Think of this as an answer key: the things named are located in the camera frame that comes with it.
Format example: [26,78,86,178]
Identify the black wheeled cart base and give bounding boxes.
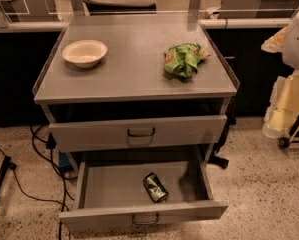
[278,116,299,149]

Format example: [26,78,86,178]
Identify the black floor cables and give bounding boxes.
[0,123,78,240]

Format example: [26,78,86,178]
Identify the white paper bowl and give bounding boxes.
[62,40,108,68]

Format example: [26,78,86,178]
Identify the open grey middle drawer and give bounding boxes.
[60,150,228,232]

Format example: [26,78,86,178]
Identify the clear acrylic barrier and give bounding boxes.
[0,0,299,29]

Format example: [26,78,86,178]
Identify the closed grey top drawer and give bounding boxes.
[50,115,227,152]

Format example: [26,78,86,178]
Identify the grey metal drawer cabinet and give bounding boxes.
[32,13,241,167]

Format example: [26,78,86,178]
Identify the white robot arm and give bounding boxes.
[261,11,299,138]

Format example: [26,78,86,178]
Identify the green soda can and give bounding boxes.
[143,172,169,203]

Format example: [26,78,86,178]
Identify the blue power box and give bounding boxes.
[58,152,73,171]

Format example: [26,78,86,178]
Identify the green crumpled chip bag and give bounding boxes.
[164,43,210,78]

